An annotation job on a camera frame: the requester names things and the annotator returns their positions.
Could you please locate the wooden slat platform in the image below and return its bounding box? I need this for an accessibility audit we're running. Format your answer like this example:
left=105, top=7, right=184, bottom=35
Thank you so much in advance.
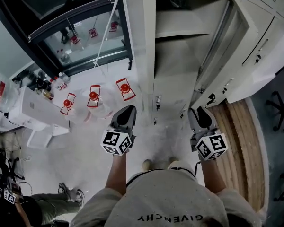
left=207, top=99, right=268, bottom=213

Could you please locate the person's left forearm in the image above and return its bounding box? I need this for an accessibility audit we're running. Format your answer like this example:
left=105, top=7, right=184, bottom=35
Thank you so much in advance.
left=105, top=154, right=128, bottom=196

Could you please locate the small amber bottle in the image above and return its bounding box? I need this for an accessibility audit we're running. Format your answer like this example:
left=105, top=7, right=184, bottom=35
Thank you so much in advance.
left=43, top=90, right=55, bottom=101

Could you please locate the black flask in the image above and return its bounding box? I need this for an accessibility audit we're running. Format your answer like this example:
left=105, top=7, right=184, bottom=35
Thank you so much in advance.
left=35, top=77, right=52, bottom=92

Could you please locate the grey metal locker door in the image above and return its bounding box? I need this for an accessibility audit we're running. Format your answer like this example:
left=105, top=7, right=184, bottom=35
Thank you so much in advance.
left=152, top=78, right=198, bottom=118
left=194, top=0, right=250, bottom=94

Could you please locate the person's beige shoe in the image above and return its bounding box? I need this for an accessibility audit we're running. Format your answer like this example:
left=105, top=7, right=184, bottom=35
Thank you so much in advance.
left=142, top=159, right=155, bottom=173
left=168, top=157, right=181, bottom=169

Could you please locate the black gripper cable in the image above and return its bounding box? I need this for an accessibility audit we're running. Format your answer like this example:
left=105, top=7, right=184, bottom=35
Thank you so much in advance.
left=126, top=160, right=202, bottom=188

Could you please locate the clear water jug red cap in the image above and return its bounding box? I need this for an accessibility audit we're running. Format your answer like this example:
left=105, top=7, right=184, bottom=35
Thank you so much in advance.
left=81, top=84, right=115, bottom=123
left=108, top=77, right=139, bottom=109
left=59, top=92, right=86, bottom=125

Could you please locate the white water dispenser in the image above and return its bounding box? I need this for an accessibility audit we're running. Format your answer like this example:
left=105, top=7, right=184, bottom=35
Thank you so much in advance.
left=6, top=86, right=72, bottom=150

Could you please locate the person's beige t-shirt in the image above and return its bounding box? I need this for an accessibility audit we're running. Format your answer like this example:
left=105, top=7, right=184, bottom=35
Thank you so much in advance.
left=70, top=168, right=262, bottom=227

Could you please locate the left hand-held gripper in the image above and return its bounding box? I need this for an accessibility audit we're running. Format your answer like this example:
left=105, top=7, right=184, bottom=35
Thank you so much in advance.
left=100, top=105, right=137, bottom=156

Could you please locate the white box appliance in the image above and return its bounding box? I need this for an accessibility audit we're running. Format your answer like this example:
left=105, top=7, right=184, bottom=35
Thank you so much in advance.
left=227, top=31, right=284, bottom=104

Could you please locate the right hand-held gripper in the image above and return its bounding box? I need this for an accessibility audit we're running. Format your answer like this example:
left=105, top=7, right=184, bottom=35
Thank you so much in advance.
left=188, top=106, right=228, bottom=161

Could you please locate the grey metal locker cabinet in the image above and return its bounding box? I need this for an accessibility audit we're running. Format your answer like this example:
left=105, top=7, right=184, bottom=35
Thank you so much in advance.
left=119, top=0, right=284, bottom=127

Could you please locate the black framed window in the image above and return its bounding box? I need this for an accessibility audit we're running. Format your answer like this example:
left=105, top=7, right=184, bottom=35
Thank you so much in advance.
left=0, top=0, right=136, bottom=77

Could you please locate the large clear dispenser water bottle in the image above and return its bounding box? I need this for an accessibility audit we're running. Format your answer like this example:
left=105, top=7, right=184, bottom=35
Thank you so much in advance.
left=0, top=69, right=20, bottom=114

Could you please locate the large frosted glass panel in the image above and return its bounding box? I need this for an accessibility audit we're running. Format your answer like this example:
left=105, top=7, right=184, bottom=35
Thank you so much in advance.
left=0, top=3, right=36, bottom=80

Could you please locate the person's right beige shoe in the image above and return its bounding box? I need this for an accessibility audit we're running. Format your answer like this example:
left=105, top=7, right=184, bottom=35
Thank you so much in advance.
left=168, top=157, right=181, bottom=169

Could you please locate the person's right forearm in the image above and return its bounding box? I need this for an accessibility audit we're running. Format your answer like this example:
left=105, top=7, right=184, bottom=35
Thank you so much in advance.
left=199, top=159, right=228, bottom=195

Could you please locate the white window cord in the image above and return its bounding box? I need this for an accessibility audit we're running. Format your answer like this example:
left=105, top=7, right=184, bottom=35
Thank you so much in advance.
left=93, top=0, right=124, bottom=69

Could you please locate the person's left beige shoe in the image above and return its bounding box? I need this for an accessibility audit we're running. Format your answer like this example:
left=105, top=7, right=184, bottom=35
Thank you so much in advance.
left=142, top=159, right=155, bottom=173

